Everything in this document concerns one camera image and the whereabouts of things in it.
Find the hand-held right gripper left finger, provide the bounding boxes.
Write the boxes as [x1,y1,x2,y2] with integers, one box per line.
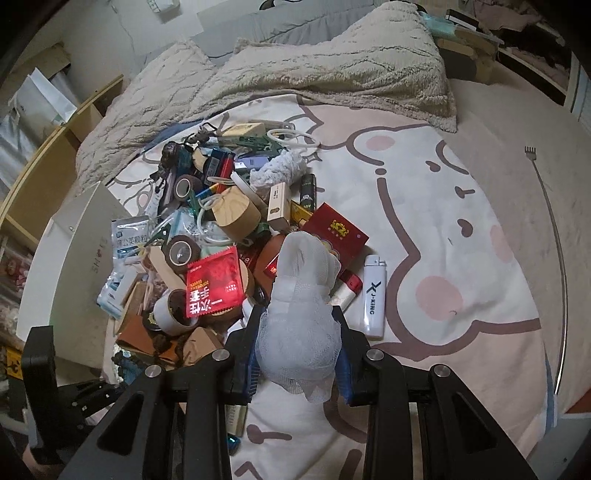
[60,305,265,480]

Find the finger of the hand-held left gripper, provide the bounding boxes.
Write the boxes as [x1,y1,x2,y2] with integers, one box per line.
[90,379,133,415]

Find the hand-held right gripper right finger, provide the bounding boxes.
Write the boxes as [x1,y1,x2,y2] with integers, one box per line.
[331,306,539,480]

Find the white mesh bath sponge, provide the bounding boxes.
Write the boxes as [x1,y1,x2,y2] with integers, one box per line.
[255,231,345,406]

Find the white cardboard box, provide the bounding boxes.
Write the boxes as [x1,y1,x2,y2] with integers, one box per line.
[16,180,127,370]

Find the gold flat box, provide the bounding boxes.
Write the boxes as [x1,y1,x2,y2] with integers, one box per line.
[225,404,250,437]

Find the brown leather piece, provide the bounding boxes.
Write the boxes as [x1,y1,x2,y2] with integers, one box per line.
[115,314,185,365]

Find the white lighter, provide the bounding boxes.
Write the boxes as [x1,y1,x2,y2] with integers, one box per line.
[360,256,386,337]

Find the white tube red cap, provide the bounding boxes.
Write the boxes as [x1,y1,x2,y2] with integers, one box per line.
[330,272,363,310]

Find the red foil packet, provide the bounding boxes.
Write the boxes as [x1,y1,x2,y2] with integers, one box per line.
[185,246,245,319]

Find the grey tape roll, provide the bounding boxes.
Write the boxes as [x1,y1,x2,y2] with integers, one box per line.
[152,290,199,337]

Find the blue face mask packet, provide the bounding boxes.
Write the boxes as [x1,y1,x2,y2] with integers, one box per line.
[96,265,139,319]

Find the doll in clear box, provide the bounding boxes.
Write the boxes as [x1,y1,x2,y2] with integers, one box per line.
[0,249,35,315]

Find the red gold printed box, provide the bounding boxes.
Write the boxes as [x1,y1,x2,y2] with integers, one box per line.
[295,203,370,275]

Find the wooden oval box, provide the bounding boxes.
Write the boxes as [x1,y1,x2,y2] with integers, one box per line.
[216,187,262,241]

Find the blue white medicine sachet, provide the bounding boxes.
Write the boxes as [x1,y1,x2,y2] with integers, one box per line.
[111,216,153,259]

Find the black cylinder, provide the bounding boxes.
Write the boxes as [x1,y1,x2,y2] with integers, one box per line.
[298,173,317,208]

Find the dark brown tape roll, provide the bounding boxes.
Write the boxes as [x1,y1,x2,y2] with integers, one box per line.
[174,174,204,201]

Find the white fuzzy cloth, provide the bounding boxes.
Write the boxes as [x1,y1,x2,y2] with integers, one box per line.
[249,151,308,192]

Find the wooden shelf unit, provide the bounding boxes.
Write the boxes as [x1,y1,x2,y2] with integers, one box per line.
[0,76,125,259]

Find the green plastic clips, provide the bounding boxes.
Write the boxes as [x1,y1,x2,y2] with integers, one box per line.
[222,136,282,155]

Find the purple black crocheted piece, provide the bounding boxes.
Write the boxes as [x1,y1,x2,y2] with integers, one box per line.
[150,141,195,195]

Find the white hoop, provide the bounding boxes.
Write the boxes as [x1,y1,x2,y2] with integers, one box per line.
[268,129,320,151]

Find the beige flat box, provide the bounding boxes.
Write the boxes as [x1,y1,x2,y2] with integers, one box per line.
[222,122,269,139]

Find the beige fuzzy blanket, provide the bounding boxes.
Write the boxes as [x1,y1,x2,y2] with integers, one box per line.
[76,2,460,181]

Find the white tote bag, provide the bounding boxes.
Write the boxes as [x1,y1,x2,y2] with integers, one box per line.
[9,69,79,130]

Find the metal back scratcher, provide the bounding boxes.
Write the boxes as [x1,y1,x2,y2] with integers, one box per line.
[524,145,570,398]

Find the grey pillow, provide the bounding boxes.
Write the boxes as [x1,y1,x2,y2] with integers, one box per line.
[198,0,370,58]

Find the pile of clothes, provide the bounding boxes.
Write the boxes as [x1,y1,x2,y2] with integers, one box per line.
[462,0,573,88]

